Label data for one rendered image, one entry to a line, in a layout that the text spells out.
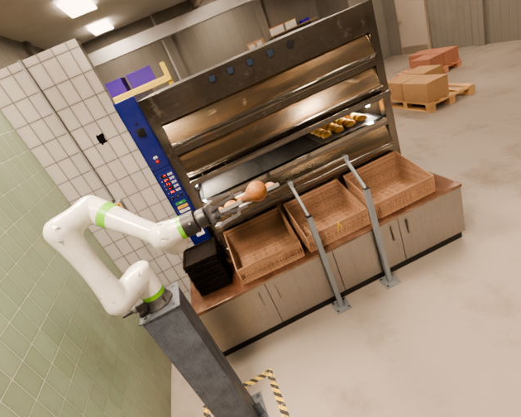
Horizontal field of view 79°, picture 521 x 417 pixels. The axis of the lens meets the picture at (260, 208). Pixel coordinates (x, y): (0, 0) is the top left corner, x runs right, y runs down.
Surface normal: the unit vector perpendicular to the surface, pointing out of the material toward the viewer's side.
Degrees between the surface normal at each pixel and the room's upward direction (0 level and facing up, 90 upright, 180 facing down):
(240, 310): 90
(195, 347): 90
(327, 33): 90
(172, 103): 90
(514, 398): 0
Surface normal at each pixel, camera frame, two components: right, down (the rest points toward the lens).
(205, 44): 0.28, 0.35
